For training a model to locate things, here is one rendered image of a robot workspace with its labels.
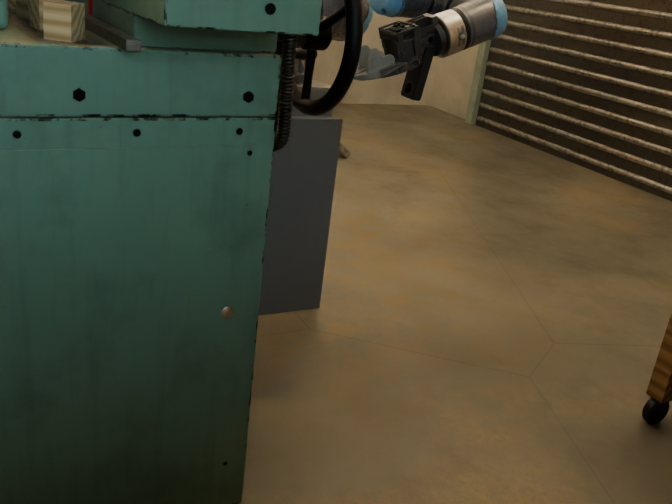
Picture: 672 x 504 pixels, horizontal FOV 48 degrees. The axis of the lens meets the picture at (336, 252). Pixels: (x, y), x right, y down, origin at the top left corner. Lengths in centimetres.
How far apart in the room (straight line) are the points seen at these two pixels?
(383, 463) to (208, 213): 70
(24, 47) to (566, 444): 135
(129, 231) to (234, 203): 16
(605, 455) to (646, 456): 10
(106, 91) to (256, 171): 25
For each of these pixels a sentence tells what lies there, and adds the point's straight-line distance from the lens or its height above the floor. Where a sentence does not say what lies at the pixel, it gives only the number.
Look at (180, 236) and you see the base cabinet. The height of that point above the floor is 54.
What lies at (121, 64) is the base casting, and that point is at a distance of 103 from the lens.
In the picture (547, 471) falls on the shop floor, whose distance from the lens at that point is 169.
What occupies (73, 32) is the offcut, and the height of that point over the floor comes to 81.
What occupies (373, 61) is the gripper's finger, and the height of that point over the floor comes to 76.
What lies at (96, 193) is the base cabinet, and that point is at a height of 61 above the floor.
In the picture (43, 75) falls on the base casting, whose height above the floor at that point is 76.
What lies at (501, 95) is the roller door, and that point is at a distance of 501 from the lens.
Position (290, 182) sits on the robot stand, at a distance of 196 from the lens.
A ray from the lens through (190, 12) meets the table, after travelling 95.
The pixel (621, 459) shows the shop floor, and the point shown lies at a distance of 181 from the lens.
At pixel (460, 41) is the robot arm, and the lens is 163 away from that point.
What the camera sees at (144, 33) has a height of 82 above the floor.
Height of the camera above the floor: 94
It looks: 21 degrees down
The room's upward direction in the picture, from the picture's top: 7 degrees clockwise
